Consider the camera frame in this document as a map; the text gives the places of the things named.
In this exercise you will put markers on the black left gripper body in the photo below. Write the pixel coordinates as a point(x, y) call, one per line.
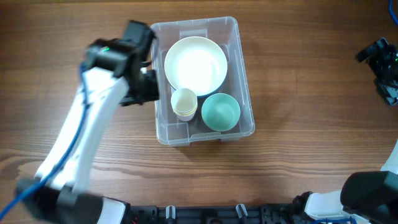
point(147, 88)

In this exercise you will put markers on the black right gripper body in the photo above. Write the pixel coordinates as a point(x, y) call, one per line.
point(384, 64)

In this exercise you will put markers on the cream white cup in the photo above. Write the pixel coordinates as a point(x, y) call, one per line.
point(183, 100)

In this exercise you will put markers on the yellow cup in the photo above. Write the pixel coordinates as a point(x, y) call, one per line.
point(188, 113)

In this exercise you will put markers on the pink cup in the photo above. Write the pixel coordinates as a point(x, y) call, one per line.
point(185, 118)

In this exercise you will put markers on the cream large bowl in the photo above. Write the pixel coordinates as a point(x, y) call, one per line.
point(196, 63)

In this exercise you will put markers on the mint green bowl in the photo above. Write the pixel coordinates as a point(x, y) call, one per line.
point(220, 112)

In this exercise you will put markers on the dark blue large bowl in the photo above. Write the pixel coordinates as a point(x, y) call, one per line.
point(214, 92)

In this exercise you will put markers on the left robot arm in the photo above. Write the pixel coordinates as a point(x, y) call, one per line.
point(114, 73)

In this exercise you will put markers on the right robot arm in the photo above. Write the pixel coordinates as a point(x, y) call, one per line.
point(366, 197)

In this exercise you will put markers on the clear plastic storage box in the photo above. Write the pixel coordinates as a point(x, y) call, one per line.
point(224, 32)

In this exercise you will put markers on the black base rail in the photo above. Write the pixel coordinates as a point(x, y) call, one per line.
point(261, 214)

